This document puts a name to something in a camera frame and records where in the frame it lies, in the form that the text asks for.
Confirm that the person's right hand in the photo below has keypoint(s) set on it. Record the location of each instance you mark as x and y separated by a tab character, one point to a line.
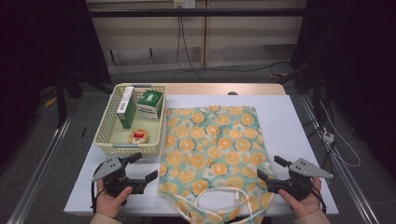
306	205

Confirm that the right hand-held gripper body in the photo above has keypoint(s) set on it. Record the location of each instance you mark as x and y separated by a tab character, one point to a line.
306	169

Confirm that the beige cabinet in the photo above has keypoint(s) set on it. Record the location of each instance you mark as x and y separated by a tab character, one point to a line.
249	34

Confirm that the metal floor rail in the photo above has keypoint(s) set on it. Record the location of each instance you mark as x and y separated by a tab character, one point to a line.
345	172
40	168

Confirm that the white wall outlet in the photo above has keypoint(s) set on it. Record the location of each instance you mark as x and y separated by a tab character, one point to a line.
184	3

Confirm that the pale yellow perforated plastic basket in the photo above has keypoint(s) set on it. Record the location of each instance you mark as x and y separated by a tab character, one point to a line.
144	126

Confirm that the round snack with red label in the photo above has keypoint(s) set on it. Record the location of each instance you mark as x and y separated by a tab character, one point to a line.
138	136

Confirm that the tall green and white box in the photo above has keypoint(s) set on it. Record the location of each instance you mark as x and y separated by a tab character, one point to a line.
126	109

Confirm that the white power strip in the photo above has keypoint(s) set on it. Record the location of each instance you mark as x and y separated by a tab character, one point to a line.
328	137

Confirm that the black horizontal bar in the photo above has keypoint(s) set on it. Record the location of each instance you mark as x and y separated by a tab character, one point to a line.
218	12

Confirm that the orange slice print fabric bag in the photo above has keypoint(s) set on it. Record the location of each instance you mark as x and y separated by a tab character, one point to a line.
211	143

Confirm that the black curtain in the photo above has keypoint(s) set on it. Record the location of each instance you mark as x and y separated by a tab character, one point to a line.
37	46
358	62

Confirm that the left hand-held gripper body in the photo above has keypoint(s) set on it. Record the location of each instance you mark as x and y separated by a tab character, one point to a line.
109	169

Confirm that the person's left hand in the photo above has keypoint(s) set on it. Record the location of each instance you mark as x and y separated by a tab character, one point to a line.
109	203

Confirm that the green cube box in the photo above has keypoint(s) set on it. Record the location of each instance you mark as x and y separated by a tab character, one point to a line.
150	99

